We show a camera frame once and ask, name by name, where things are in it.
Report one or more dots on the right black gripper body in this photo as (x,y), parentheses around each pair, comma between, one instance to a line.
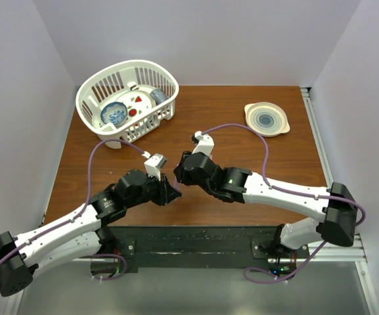
(184,179)

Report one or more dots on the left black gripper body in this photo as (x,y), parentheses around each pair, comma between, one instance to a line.
(154,189)

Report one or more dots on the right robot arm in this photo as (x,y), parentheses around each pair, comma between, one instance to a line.
(330,213)

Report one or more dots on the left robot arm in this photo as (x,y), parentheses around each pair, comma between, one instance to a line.
(80,233)

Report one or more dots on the grey blue cup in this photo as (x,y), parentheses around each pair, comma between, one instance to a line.
(158,95)

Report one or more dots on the blue patterned bowl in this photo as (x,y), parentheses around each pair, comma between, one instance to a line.
(114,113)

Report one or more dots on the beige plate blue rings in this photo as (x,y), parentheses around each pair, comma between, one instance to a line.
(266,118)

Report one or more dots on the white strawberry plate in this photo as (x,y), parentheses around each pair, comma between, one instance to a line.
(138,103)

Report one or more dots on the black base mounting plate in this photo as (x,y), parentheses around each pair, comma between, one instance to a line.
(130,248)

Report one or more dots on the white plastic dish basket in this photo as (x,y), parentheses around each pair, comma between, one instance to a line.
(108,84)

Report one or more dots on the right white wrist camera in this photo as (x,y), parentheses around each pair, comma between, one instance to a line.
(203,143)

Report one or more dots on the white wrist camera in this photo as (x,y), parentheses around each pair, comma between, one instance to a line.
(154,164)
(203,143)

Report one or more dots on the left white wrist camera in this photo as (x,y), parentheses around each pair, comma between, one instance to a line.
(154,164)

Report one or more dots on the aluminium frame rail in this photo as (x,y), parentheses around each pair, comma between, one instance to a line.
(356,254)

